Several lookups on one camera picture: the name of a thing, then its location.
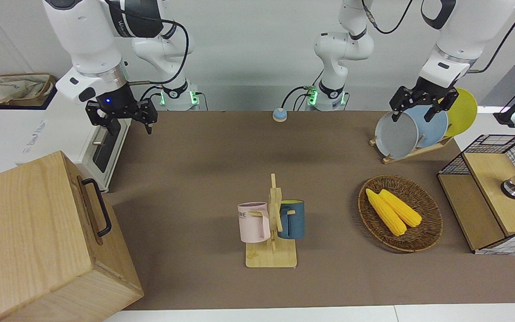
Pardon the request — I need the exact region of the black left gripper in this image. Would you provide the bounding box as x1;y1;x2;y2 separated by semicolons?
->
390;76;460;123

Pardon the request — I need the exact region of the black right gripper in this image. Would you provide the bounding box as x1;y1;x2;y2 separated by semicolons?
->
86;84;158;136

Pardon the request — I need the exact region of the black metal drawer handle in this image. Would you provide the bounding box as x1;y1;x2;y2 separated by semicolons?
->
81;178;112;237

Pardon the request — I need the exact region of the light wooden drawer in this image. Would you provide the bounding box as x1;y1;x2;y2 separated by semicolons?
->
62;151;144;295

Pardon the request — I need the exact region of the light blue plate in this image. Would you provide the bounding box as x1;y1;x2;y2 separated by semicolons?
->
407;105;449;149

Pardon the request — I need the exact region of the yellow plate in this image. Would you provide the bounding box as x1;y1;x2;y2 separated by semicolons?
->
444;88;478;137

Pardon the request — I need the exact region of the grey plate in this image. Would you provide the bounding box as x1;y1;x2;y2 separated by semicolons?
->
375;111;419;159

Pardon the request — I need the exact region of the wooden dish rack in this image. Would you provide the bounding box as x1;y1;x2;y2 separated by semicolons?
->
369;134;454;165

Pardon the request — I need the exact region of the white toaster oven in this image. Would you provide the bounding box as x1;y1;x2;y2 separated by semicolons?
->
15;85;132;193

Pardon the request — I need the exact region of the brown table mat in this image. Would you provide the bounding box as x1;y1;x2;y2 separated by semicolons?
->
101;111;515;310

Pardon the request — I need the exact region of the yellow corn cob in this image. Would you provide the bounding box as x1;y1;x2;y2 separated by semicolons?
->
365;188;407;237
379;189;422;228

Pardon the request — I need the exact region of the brown wicker basket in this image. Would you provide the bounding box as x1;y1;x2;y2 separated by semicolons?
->
358;175;443;253

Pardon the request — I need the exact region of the light wooden cabinet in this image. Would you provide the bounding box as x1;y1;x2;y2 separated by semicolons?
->
0;151;144;322

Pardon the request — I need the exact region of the pink mug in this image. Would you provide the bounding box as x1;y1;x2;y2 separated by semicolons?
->
237;202;270;243

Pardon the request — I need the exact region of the dark blue mug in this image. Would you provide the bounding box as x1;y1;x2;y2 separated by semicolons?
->
278;200;305;240

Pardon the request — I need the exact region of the wooden mug tree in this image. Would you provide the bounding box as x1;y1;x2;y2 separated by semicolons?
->
245;174;297;269

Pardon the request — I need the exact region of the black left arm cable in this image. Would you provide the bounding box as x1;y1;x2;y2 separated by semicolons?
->
361;0;515;74

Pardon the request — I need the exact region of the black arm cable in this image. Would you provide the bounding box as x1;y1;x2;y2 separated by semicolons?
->
361;0;515;74
106;0;191;86

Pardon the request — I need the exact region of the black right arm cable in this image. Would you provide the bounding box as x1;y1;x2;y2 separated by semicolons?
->
106;0;191;86

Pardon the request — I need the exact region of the wire and wood shelf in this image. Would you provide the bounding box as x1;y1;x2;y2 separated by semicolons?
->
437;134;515;255

